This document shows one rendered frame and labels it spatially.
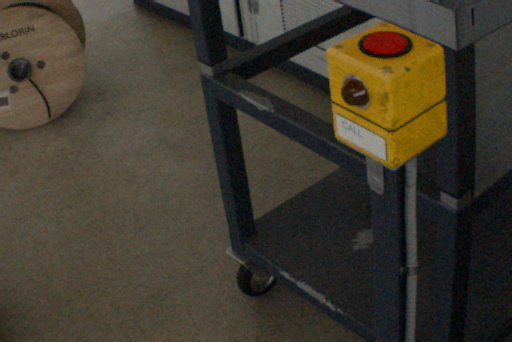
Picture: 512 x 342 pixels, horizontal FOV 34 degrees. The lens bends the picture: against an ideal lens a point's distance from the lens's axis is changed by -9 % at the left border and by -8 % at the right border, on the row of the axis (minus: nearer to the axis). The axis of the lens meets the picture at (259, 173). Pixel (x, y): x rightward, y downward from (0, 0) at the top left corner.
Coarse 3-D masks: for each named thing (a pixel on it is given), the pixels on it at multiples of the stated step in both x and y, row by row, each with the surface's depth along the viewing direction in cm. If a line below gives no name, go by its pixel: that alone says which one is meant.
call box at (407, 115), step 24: (384, 24) 81; (336, 48) 79; (360, 48) 77; (408, 48) 77; (432, 48) 77; (336, 72) 79; (360, 72) 76; (384, 72) 74; (408, 72) 75; (432, 72) 77; (336, 96) 81; (384, 96) 75; (408, 96) 76; (432, 96) 79; (336, 120) 82; (360, 120) 80; (384, 120) 77; (408, 120) 78; (432, 120) 80; (360, 144) 81; (384, 144) 78; (408, 144) 79; (432, 144) 82
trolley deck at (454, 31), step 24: (336, 0) 111; (360, 0) 107; (384, 0) 104; (408, 0) 100; (456, 0) 96; (480, 0) 97; (504, 0) 100; (408, 24) 102; (432, 24) 99; (456, 24) 96; (480, 24) 99; (504, 24) 102; (456, 48) 98
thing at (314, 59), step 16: (256, 0) 247; (272, 0) 241; (288, 0) 236; (304, 0) 230; (320, 0) 225; (256, 16) 251; (272, 16) 245; (288, 16) 240; (304, 16) 233; (256, 32) 255; (272, 32) 249; (352, 32) 220; (320, 48) 235; (288, 64) 253; (304, 64) 244; (320, 64) 238; (304, 80) 251; (320, 80) 245
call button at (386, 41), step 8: (376, 32) 79; (384, 32) 79; (392, 32) 79; (368, 40) 78; (376, 40) 78; (384, 40) 77; (392, 40) 77; (400, 40) 77; (368, 48) 77; (376, 48) 77; (384, 48) 76; (392, 48) 76; (400, 48) 77
